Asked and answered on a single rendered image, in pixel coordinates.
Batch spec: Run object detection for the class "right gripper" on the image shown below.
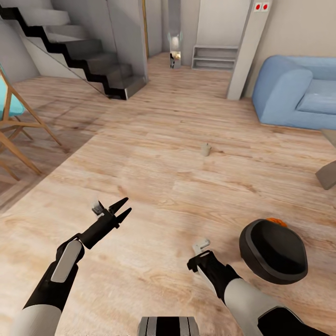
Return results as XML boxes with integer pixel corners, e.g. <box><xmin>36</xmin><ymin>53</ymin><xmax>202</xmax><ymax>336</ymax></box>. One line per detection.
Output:
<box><xmin>187</xmin><ymin>255</ymin><xmax>199</xmax><ymax>273</ymax></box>

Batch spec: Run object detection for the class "robot trunk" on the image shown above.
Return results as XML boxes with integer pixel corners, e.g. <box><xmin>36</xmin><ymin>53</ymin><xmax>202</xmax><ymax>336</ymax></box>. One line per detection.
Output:
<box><xmin>136</xmin><ymin>316</ymin><xmax>200</xmax><ymax>336</ymax></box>

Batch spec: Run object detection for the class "cauldron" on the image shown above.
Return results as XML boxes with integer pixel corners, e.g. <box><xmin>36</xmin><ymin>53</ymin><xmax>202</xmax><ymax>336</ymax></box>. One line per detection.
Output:
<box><xmin>239</xmin><ymin>218</ymin><xmax>308</xmax><ymax>285</ymax></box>

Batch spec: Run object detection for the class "pumpkin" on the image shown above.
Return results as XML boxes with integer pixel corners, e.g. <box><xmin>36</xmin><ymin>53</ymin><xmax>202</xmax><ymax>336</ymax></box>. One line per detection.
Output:
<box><xmin>268</xmin><ymin>218</ymin><xmax>287</xmax><ymax>227</ymax></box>

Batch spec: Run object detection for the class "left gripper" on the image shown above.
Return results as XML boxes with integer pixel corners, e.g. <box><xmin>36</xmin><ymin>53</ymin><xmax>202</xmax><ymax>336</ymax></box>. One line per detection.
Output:
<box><xmin>90</xmin><ymin>197</ymin><xmax>132</xmax><ymax>240</ymax></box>

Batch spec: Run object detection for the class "pillar candle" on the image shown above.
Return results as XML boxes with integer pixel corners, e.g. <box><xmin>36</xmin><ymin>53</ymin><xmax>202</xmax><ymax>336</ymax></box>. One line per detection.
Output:
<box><xmin>201</xmin><ymin>143</ymin><xmax>212</xmax><ymax>157</ymax></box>

